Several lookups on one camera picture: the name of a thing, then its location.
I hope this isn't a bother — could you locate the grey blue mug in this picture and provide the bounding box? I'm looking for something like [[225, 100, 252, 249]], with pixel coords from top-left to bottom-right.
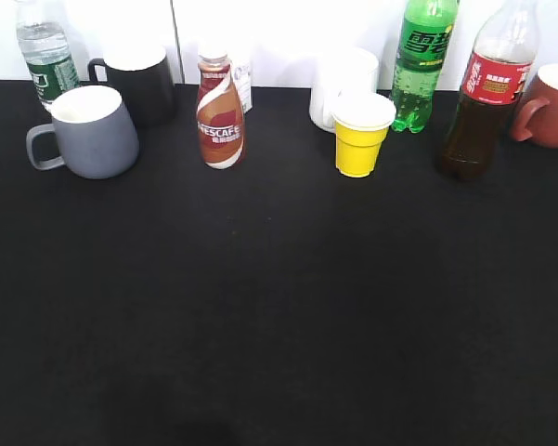
[[26, 85, 139, 179]]

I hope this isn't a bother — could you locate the cola bottle red label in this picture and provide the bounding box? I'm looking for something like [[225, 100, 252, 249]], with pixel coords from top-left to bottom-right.
[[437, 1, 539, 180]]

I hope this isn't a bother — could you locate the yellow paper cup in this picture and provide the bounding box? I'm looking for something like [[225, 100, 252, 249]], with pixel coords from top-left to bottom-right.
[[332, 92, 396, 178]]

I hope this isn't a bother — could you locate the green Sprite bottle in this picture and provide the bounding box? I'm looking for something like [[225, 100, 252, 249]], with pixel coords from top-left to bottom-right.
[[390, 0, 458, 134]]

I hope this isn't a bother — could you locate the Nescafe coffee bottle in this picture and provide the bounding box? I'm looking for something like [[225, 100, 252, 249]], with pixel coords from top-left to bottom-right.
[[196, 41, 245, 170]]

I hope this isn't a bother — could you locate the white mug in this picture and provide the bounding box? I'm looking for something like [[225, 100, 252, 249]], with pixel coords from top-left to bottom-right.
[[309, 47, 380, 133]]

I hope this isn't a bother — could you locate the black mug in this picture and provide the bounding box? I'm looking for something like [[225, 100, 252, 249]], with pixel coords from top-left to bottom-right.
[[87, 44, 176, 127]]

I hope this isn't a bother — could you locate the red brown mug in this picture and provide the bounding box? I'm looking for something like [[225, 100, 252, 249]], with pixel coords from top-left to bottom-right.
[[509, 63, 558, 149]]

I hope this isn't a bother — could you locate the clear water bottle green label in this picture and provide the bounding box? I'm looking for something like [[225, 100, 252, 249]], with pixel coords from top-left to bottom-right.
[[16, 1, 81, 112]]

